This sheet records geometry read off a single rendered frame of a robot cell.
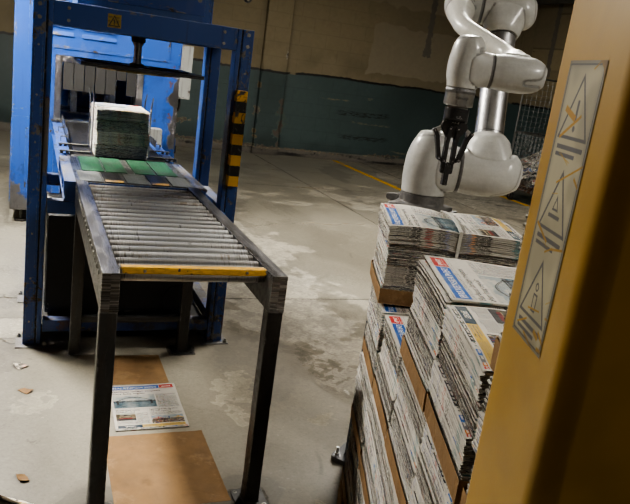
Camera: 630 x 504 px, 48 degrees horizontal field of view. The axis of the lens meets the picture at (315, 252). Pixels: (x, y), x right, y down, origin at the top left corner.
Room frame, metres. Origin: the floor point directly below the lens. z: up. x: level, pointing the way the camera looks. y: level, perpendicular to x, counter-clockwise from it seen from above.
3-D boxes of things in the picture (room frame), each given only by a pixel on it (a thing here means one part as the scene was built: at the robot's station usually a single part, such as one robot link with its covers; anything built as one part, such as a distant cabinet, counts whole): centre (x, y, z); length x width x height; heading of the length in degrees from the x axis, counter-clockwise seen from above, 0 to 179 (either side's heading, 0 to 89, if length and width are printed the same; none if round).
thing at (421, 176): (2.46, -0.36, 1.17); 0.18 x 0.16 x 0.22; 87
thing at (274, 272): (2.68, 0.35, 0.74); 1.34 x 0.05 x 0.12; 23
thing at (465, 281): (1.36, -0.43, 1.06); 0.37 x 0.29 x 0.01; 94
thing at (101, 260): (2.48, 0.82, 0.74); 1.34 x 0.05 x 0.12; 23
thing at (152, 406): (2.62, 0.59, 0.00); 0.37 x 0.28 x 0.01; 23
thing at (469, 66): (2.19, -0.38, 1.50); 0.13 x 0.11 x 0.16; 87
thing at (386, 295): (1.97, -0.26, 0.86); 0.29 x 0.16 x 0.04; 2
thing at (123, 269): (1.97, 0.34, 0.81); 0.43 x 0.03 x 0.02; 113
